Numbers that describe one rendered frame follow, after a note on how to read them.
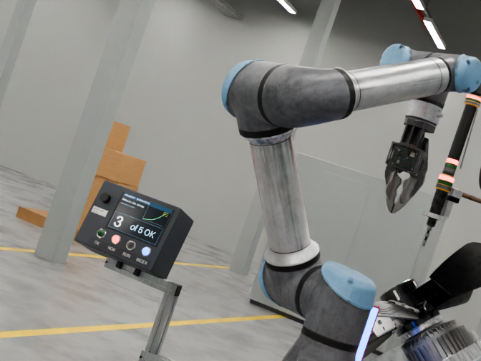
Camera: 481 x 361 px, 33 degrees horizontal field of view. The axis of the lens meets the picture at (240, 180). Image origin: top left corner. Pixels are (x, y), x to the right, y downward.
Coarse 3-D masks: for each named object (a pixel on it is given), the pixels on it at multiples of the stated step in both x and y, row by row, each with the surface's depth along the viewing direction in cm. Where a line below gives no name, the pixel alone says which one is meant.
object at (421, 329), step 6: (438, 318) 233; (420, 324) 232; (426, 324) 230; (432, 324) 231; (414, 330) 231; (420, 330) 230; (426, 330) 240; (408, 336) 232; (414, 336) 237; (402, 342) 237
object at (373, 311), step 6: (372, 312) 198; (372, 318) 198; (366, 324) 198; (372, 324) 198; (366, 330) 198; (366, 336) 198; (360, 342) 198; (366, 342) 198; (360, 348) 198; (360, 354) 198; (360, 360) 198
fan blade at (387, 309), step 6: (384, 306) 221; (390, 306) 222; (396, 306) 225; (384, 312) 212; (390, 312) 213; (396, 312) 215; (402, 312) 217; (408, 312) 220; (414, 312) 224; (402, 318) 205; (408, 318) 204; (414, 318) 204
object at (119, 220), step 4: (116, 212) 223; (120, 212) 222; (112, 216) 222; (116, 216) 222; (120, 216) 222; (124, 216) 221; (128, 216) 221; (112, 220) 222; (116, 220) 222; (120, 220) 221; (124, 220) 221; (108, 224) 222; (112, 224) 221; (116, 224) 221; (120, 224) 221; (124, 224) 220; (116, 228) 221; (120, 228) 220
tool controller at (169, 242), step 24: (120, 192) 225; (96, 216) 224; (144, 216) 219; (168, 216) 217; (96, 240) 221; (120, 240) 219; (144, 240) 217; (168, 240) 217; (120, 264) 223; (144, 264) 214; (168, 264) 221
